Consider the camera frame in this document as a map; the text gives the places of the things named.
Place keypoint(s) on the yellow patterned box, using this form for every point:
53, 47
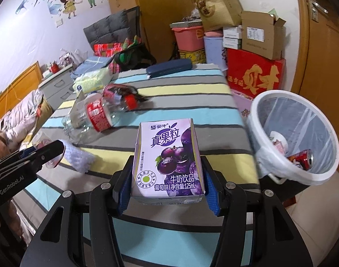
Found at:
191, 56

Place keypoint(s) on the cartoon wall sticker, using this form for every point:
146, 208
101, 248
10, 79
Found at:
72, 2

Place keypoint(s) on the brown paper bag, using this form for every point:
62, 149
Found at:
216, 8

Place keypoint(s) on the blue folded blanket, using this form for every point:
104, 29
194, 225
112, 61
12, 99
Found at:
87, 65

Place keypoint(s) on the white trash bin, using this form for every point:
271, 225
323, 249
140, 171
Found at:
319, 133

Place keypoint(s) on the wooden wardrobe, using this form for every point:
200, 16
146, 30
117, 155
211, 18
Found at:
158, 19

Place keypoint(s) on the wooden door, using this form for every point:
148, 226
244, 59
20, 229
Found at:
325, 47

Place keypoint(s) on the dark blue glasses case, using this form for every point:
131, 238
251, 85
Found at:
169, 66

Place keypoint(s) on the black bag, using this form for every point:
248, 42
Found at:
133, 58

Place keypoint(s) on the red plaid cloth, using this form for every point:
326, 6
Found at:
108, 48

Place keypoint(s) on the light blue container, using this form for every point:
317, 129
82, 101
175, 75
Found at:
214, 50

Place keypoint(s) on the yellow tissue pack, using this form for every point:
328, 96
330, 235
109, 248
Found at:
91, 80

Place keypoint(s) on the pink plastic storage bin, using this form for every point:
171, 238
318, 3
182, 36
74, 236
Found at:
187, 37

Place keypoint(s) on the grey drawer cabinet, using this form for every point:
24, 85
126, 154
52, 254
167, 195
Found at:
56, 84

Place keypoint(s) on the striped tablecloth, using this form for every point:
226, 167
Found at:
186, 103

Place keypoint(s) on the small white box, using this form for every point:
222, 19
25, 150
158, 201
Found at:
232, 32
232, 42

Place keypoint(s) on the crushed red label bottle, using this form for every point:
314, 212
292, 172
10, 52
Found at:
120, 94

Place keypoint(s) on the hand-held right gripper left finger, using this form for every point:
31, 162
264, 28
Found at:
122, 197

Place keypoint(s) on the pink floral cushion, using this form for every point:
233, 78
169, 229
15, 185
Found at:
240, 103

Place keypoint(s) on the floral quilt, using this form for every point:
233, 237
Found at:
22, 114

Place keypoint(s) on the clear pink plastic wrapper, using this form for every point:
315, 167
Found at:
42, 140

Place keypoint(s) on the person's left forearm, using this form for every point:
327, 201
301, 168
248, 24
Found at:
15, 219

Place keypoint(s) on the white foam net sleeve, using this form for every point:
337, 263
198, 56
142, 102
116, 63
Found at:
79, 155

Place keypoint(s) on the printed crushed paper cup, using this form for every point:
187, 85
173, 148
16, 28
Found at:
278, 138

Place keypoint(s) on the purple milk carton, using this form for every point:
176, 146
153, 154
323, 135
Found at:
168, 161

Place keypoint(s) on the wooden bed headboard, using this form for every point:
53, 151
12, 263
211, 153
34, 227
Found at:
17, 89

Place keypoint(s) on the red gift box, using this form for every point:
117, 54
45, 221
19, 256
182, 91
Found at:
255, 75

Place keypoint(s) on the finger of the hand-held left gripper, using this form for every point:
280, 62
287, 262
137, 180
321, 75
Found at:
51, 148

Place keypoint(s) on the clear plastic bottle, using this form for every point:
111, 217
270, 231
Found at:
94, 114

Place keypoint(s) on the pink folded cloth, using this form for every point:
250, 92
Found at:
212, 33

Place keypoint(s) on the red drink can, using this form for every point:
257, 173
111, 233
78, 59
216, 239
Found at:
300, 158

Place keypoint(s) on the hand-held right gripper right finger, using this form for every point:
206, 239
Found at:
214, 200

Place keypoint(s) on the grey padded chair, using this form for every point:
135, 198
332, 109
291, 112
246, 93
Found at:
111, 25

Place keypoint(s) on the open cardboard box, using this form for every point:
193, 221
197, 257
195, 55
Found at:
262, 36

